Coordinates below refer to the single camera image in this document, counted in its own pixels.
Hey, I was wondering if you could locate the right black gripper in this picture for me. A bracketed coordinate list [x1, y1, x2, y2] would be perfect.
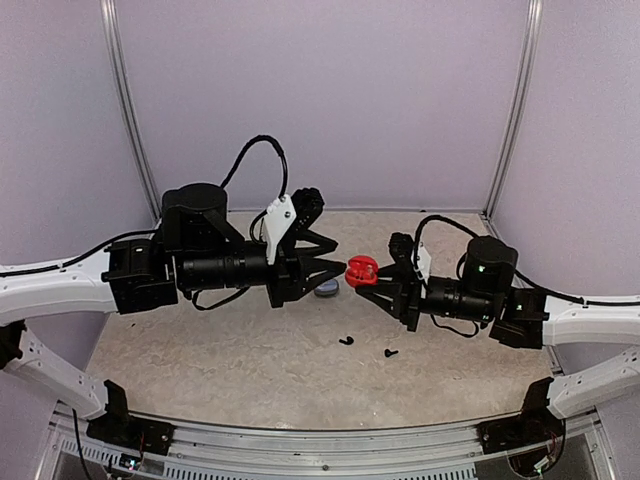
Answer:
[356, 263, 496, 333]

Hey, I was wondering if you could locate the purple earbud charging case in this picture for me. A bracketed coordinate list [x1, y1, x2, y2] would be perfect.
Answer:
[314, 279, 340, 298]

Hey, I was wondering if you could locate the red round charging case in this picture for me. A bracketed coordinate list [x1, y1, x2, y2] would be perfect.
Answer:
[345, 255, 379, 288]

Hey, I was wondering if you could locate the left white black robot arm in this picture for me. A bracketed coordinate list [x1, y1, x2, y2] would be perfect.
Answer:
[1, 183, 346, 445]

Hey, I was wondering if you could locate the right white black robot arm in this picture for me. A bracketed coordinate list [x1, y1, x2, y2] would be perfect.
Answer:
[345, 233, 639, 444]

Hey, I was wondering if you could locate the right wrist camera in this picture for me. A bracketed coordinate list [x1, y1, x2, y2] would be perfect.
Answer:
[388, 232, 432, 282]

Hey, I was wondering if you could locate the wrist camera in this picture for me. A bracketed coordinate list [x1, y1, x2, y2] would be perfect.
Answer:
[388, 232, 432, 282]
[260, 187, 324, 266]

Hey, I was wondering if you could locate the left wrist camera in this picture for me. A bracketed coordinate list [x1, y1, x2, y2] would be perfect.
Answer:
[260, 187, 324, 266]

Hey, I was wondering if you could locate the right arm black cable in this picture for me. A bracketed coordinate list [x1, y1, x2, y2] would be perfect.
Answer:
[413, 214, 640, 306]

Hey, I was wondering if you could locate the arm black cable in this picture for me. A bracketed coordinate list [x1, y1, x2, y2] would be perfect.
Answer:
[219, 134, 291, 201]
[413, 214, 640, 306]

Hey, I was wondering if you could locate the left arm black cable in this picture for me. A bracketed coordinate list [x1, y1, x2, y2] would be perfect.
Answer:
[219, 134, 291, 201]

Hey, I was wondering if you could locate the front aluminium rail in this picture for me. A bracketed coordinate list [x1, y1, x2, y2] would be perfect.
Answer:
[37, 394, 619, 480]

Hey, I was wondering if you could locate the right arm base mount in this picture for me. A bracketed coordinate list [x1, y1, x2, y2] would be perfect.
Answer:
[476, 413, 566, 455]

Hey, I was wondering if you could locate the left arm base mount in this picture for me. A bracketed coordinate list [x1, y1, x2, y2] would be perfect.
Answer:
[87, 414, 175, 456]

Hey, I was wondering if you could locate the right aluminium frame post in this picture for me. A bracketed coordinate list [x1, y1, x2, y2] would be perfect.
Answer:
[483, 0, 544, 222]

